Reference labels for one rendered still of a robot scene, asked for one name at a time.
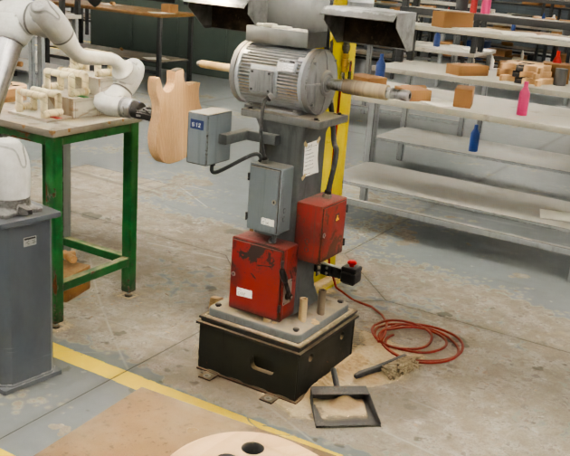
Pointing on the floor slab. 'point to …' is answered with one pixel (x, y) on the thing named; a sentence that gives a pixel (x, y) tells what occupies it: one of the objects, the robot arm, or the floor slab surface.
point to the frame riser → (270, 358)
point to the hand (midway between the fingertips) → (171, 118)
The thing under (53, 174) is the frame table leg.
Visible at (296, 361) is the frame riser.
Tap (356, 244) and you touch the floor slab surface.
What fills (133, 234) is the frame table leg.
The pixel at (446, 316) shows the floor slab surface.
